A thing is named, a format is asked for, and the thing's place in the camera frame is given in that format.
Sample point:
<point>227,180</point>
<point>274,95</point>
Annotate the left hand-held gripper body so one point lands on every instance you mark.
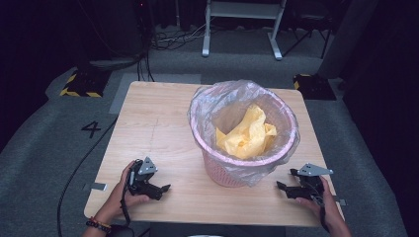
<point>140,182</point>

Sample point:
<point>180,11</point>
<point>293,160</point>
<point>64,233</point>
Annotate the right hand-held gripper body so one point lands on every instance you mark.
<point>311,187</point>

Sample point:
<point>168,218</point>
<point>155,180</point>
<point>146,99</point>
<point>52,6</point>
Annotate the person's right hand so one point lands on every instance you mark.
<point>329,207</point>

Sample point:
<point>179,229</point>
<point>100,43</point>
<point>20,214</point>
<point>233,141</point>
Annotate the person's left hand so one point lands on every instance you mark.
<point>115,200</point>

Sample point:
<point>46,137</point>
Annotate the grey tape strip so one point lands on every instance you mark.
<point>340,201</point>
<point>99,186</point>

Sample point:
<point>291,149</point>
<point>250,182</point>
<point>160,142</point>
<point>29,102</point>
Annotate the pink plastic wastebasket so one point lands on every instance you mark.
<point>224,171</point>

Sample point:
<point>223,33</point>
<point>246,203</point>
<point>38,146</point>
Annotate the crumpled yellow paper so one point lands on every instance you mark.
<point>245,136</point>

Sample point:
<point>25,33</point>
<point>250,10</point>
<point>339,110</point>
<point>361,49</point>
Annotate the pink mesh waste basket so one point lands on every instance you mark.
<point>227,108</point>

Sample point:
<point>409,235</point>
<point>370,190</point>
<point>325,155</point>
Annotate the black yellow striped base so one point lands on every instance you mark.
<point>314,87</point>
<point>84,84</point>

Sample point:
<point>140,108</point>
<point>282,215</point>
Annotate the grey column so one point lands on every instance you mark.
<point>346,36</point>

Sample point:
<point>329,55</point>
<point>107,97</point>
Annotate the black tripod stand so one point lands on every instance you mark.
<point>306,29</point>

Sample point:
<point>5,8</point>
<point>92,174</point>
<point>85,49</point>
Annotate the white metal stand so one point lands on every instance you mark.
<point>243,10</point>

